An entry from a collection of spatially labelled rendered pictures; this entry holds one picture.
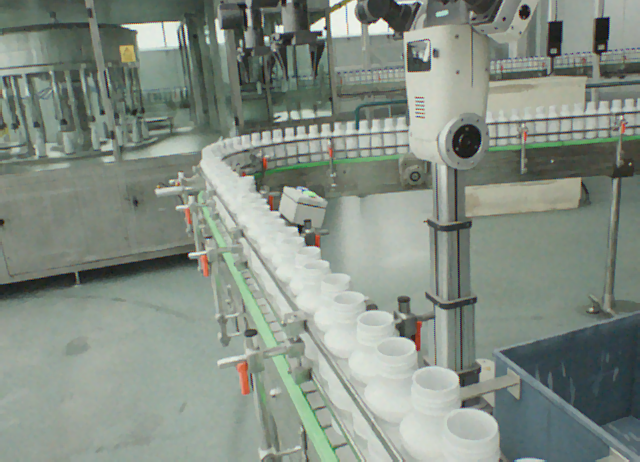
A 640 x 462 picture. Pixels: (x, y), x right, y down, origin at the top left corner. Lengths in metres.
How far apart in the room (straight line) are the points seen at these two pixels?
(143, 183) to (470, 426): 3.85
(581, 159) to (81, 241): 3.33
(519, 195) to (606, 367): 4.18
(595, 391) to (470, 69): 0.86
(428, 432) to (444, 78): 1.16
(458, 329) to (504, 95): 3.50
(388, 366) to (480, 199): 4.66
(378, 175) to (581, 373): 1.69
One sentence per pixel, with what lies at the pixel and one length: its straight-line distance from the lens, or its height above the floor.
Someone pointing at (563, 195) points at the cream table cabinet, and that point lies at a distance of 5.38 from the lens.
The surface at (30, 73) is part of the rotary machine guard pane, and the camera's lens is 4.19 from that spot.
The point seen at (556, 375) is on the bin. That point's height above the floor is 0.87.
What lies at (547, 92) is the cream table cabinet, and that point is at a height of 1.08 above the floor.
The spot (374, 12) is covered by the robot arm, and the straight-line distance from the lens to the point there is 1.72.
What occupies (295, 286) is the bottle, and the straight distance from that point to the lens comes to 0.75.
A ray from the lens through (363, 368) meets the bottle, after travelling 0.54.
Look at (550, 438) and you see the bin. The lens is 0.88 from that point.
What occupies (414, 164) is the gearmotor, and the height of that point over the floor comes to 0.97.
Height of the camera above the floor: 1.40
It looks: 16 degrees down
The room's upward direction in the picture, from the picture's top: 5 degrees counter-clockwise
